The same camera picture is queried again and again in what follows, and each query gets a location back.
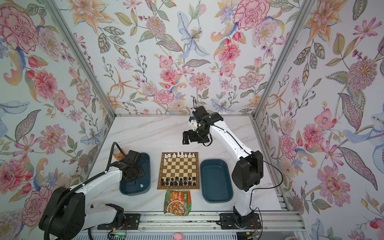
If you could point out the teal plastic bin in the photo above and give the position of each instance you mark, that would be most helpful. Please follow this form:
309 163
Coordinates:
141 185
216 182

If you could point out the left teal plastic bin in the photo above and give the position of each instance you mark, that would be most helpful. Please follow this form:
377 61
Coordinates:
141 185

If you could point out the white chess piece row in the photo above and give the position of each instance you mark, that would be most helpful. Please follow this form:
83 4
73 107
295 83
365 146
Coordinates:
174 155

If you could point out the right teal plastic bin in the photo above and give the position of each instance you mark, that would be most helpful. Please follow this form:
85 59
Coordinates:
216 182

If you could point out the wooden chess board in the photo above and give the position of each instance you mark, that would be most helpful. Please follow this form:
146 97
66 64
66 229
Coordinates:
179 167

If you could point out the instant noodle snack packet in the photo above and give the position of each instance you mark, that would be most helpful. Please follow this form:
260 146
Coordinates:
178 203

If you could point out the orange soda can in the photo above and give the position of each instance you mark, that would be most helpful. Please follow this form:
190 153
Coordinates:
119 155

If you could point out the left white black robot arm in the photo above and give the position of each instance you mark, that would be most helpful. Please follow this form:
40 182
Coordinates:
72 210

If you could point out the pink round object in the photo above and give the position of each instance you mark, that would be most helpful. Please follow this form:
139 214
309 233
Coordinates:
178 236

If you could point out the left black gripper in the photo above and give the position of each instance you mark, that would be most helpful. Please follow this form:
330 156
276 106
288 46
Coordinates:
141 169

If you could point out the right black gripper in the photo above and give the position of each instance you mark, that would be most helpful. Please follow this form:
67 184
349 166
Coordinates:
191 134

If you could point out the black chess piece rows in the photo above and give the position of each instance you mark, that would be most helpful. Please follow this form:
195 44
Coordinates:
179 181

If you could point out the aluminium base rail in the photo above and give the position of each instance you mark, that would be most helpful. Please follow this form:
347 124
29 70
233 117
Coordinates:
267 221

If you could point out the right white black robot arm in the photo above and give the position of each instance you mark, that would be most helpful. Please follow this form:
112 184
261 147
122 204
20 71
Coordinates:
249 165

